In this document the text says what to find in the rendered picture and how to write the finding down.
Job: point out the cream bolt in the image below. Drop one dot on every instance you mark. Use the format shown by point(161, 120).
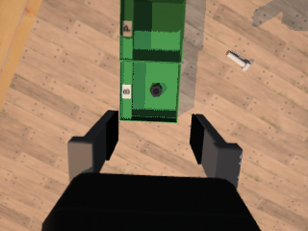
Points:
point(245, 65)

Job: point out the black hex nut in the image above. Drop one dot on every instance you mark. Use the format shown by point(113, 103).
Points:
point(156, 91)

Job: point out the green three-compartment bin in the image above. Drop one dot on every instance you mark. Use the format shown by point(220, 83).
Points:
point(150, 30)

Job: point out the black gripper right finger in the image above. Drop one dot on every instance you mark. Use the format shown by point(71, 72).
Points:
point(219, 159)

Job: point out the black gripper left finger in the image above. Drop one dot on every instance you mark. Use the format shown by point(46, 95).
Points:
point(89, 153)

